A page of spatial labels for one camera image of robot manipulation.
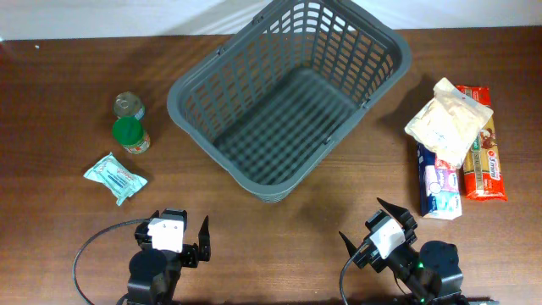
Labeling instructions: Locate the small tin can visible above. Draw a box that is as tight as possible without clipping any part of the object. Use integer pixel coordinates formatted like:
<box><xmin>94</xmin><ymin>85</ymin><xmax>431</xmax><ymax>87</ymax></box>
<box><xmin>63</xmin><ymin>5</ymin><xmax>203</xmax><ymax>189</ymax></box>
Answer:
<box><xmin>113</xmin><ymin>91</ymin><xmax>146</xmax><ymax>120</ymax></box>

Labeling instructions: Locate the beige powder pouch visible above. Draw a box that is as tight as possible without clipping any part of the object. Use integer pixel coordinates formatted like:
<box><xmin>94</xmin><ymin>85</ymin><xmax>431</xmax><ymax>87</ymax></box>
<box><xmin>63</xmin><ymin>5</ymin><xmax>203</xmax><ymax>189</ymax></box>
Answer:
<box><xmin>404</xmin><ymin>77</ymin><xmax>493</xmax><ymax>167</ymax></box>

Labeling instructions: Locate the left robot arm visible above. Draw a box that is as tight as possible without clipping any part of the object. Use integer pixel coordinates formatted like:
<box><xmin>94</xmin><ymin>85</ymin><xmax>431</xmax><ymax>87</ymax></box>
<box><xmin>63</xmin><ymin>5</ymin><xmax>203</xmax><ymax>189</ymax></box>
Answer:
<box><xmin>127</xmin><ymin>208</ymin><xmax>211</xmax><ymax>305</ymax></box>

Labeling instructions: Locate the red spaghetti pack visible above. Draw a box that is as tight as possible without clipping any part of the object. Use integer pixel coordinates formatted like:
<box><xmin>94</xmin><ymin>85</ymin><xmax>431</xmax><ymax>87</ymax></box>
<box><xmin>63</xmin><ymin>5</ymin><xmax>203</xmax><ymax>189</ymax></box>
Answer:
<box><xmin>455</xmin><ymin>85</ymin><xmax>508</xmax><ymax>202</ymax></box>

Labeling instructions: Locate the mint green tissue pack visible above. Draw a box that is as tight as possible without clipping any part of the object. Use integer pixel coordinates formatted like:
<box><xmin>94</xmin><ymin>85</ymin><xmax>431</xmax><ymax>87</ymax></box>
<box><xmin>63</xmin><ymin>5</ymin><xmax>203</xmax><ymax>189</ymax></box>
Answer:
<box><xmin>84</xmin><ymin>153</ymin><xmax>147</xmax><ymax>206</ymax></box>

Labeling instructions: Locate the grey plastic slatted basket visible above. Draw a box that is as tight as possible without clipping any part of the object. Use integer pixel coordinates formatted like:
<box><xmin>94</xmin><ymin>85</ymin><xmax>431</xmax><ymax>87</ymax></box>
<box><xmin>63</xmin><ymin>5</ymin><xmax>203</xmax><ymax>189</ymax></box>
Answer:
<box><xmin>167</xmin><ymin>0</ymin><xmax>412</xmax><ymax>202</ymax></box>

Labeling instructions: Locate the blue Kleenex tissue multipack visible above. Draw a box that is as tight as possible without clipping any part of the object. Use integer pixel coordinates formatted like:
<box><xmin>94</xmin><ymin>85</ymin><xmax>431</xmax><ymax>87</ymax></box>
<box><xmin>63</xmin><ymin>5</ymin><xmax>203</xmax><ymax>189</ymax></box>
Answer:
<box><xmin>417</xmin><ymin>143</ymin><xmax>462</xmax><ymax>220</ymax></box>

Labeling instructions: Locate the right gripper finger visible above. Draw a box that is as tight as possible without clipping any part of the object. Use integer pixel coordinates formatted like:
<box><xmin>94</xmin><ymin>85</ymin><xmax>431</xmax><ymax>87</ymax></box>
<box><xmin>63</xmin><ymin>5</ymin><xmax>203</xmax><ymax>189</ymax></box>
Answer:
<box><xmin>339</xmin><ymin>231</ymin><xmax>358</xmax><ymax>257</ymax></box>
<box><xmin>377</xmin><ymin>197</ymin><xmax>410</xmax><ymax>221</ymax></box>

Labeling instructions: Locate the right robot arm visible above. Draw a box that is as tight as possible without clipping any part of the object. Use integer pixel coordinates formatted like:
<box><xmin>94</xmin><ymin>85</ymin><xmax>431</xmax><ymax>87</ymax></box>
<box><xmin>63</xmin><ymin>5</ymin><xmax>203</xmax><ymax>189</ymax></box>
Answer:
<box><xmin>339</xmin><ymin>198</ymin><xmax>498</xmax><ymax>305</ymax></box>

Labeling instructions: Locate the green lid jar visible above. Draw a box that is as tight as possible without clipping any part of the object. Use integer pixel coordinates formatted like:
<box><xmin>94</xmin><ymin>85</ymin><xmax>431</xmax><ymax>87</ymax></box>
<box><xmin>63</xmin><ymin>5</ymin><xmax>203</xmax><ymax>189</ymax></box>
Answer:
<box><xmin>112</xmin><ymin>117</ymin><xmax>151</xmax><ymax>154</ymax></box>

